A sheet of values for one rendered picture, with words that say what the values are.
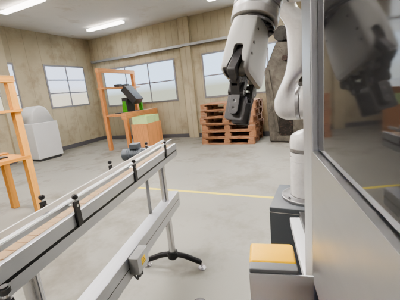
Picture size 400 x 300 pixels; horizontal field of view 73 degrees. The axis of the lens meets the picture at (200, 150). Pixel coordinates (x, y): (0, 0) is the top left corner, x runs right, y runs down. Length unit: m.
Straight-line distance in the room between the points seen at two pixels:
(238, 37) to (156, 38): 8.05
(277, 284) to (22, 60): 8.39
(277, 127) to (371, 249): 6.09
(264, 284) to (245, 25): 0.41
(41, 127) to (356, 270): 7.61
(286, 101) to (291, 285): 0.68
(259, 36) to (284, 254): 0.36
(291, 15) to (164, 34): 7.48
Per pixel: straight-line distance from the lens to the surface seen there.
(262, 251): 0.49
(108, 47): 9.59
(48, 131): 7.80
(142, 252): 1.47
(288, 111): 1.01
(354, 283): 0.26
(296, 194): 1.09
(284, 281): 0.46
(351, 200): 0.24
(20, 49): 8.64
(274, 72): 6.23
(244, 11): 0.51
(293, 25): 0.98
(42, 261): 0.96
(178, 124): 8.18
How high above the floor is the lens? 1.30
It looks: 12 degrees down
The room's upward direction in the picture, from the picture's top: 6 degrees counter-clockwise
